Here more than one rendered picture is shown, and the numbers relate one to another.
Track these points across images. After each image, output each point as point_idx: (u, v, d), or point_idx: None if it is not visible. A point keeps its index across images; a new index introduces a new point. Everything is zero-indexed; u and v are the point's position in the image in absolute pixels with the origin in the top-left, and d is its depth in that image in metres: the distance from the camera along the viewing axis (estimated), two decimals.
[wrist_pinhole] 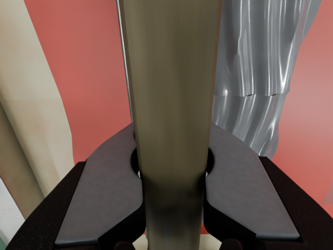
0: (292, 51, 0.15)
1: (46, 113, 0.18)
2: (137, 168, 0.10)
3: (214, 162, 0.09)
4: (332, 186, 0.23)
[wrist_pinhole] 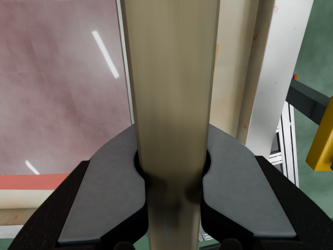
0: None
1: None
2: None
3: (211, 162, 0.09)
4: None
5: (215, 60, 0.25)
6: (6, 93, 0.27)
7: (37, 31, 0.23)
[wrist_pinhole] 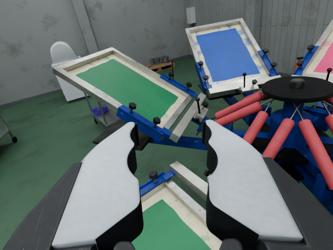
0: None
1: None
2: (134, 168, 0.10)
3: (218, 162, 0.09)
4: None
5: None
6: None
7: None
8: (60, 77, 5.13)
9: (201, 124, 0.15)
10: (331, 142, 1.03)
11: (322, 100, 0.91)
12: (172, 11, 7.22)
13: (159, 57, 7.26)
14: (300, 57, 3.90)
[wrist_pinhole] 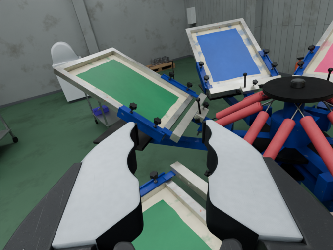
0: None
1: None
2: (134, 168, 0.10)
3: (218, 162, 0.09)
4: None
5: None
6: None
7: None
8: (60, 78, 5.14)
9: (201, 124, 0.15)
10: (332, 143, 1.03)
11: (323, 100, 0.91)
12: (172, 11, 7.23)
13: (160, 57, 7.26)
14: (301, 57, 3.89)
